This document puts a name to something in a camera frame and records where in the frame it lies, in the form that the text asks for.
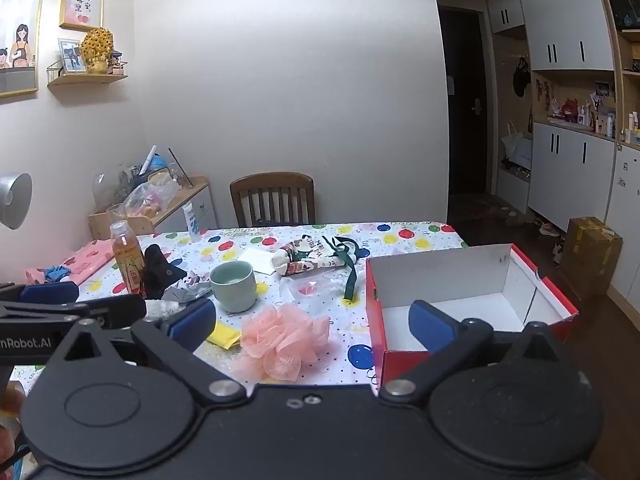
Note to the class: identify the clear bag of snacks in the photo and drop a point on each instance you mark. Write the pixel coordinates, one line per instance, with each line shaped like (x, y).
(149, 198)

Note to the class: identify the white wall cabinets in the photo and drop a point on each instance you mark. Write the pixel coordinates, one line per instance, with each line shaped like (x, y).
(585, 138)

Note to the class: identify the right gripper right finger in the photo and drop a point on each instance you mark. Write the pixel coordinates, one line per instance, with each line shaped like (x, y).
(434, 328)

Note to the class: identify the gold framed family picture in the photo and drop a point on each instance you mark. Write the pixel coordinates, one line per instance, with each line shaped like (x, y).
(19, 33)

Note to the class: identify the yellow sponge cloth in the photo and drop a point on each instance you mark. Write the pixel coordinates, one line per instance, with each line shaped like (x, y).
(224, 336)

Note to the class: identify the pink folded cloth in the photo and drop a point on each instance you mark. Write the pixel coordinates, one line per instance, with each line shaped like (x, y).
(76, 268)

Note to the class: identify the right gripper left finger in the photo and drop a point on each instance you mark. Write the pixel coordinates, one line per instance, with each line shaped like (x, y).
(169, 345)

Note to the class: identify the yellow flower ornament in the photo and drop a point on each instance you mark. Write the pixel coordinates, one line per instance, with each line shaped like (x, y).
(96, 50)

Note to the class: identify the wooden wall shelf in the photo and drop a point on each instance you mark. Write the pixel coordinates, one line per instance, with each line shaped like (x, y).
(59, 76)

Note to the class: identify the red white cardboard box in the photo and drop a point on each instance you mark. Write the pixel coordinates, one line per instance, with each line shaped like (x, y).
(497, 283)

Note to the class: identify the black drawstring pouch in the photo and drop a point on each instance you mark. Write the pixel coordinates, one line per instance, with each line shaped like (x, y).
(158, 274)

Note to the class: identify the balloon print tablecloth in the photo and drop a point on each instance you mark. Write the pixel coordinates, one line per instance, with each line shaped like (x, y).
(348, 356)

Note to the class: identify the orange tea bottle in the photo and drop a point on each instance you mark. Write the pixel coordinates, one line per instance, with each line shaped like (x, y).
(128, 255)

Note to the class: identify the pink mesh bath pouf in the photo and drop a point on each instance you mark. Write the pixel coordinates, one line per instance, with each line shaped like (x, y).
(277, 342)

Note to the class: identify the brown cardboard box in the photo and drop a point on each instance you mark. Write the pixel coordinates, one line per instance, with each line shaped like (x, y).
(589, 258)

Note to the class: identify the small photo frame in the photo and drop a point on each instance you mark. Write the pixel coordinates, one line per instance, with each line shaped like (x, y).
(71, 57)

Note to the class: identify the white paper napkin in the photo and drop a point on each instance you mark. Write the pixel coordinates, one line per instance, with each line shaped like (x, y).
(260, 260)

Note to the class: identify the christmas print fabric bag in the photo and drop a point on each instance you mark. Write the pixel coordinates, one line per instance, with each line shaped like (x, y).
(308, 254)

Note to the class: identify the pale green ceramic mug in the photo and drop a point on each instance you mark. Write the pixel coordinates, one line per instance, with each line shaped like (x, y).
(234, 286)

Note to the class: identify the silver desk lamp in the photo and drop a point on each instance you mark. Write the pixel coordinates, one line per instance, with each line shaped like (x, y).
(15, 199)

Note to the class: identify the brown wooden chair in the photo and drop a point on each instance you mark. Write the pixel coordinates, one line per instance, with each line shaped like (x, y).
(278, 198)

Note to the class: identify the panda print packet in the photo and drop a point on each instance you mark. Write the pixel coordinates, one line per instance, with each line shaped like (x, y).
(193, 287)

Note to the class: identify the clear plastic bag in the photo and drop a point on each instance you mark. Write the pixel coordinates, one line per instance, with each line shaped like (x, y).
(316, 293)

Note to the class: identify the small gold framed picture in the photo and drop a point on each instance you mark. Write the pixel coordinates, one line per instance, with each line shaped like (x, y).
(81, 15)

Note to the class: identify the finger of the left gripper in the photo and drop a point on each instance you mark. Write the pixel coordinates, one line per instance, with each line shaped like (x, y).
(50, 293)

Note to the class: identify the white tube of cream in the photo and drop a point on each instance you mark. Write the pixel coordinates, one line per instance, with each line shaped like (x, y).
(191, 222)

